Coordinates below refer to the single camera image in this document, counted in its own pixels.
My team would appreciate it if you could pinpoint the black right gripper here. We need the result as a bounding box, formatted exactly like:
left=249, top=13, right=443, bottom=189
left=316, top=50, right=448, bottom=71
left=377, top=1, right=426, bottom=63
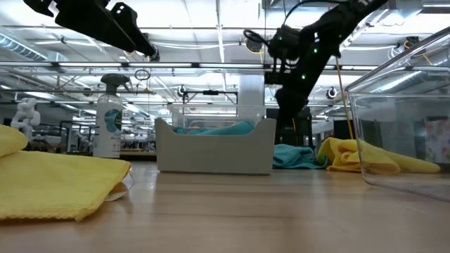
left=275, top=86, right=307, bottom=122

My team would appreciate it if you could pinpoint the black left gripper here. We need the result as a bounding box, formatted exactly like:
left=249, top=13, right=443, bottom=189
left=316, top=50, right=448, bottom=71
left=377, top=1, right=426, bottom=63
left=22, top=0, right=158, bottom=57

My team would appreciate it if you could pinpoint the blue microfiber towel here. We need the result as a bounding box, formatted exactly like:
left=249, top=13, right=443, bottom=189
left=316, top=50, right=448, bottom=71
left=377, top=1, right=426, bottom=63
left=272, top=143, right=329, bottom=170
left=173, top=119, right=255, bottom=136

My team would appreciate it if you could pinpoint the yellow microfiber towel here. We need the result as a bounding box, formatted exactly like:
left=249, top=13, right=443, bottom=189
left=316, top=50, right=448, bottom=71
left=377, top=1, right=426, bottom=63
left=316, top=136, right=442, bottom=176
left=0, top=124, right=136, bottom=223

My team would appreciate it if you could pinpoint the black computer case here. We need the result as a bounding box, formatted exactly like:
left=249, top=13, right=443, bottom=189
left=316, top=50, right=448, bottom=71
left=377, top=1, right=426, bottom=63
left=266, top=107, right=314, bottom=155

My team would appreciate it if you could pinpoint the white pillar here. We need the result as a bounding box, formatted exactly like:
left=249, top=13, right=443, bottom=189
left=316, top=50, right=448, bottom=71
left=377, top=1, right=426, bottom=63
left=238, top=74, right=266, bottom=120

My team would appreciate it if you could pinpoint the long ceiling light bar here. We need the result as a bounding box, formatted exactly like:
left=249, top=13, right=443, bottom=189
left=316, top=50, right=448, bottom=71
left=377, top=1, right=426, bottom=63
left=0, top=60, right=380, bottom=70

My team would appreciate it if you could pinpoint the clear plastic bin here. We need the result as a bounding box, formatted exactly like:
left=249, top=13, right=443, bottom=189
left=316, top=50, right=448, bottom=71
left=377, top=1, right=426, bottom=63
left=170, top=104, right=265, bottom=129
left=344, top=25, right=450, bottom=204

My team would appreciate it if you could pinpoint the gray plastic bin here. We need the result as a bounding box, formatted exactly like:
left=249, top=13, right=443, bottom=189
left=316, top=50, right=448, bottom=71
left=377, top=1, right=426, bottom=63
left=154, top=117, right=278, bottom=176

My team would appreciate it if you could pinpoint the white spray bottle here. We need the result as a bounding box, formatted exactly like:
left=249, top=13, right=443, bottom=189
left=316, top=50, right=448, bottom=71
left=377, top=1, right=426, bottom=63
left=92, top=72, right=131, bottom=160

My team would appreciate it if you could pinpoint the yellow hanging cable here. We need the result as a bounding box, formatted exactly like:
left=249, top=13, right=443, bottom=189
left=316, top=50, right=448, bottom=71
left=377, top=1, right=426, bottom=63
left=335, top=56, right=355, bottom=141

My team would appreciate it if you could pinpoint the hanging black cable loop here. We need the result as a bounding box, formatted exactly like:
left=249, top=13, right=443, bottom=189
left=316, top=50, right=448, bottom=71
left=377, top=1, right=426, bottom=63
left=134, top=68, right=151, bottom=82

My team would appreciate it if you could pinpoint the black gantry frame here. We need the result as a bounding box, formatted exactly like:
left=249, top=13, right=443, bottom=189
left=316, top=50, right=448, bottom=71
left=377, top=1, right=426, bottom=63
left=181, top=89, right=239, bottom=106

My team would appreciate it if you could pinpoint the black metal table frame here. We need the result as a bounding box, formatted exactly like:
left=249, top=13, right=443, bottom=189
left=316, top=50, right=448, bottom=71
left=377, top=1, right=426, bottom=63
left=65, top=150, right=158, bottom=163

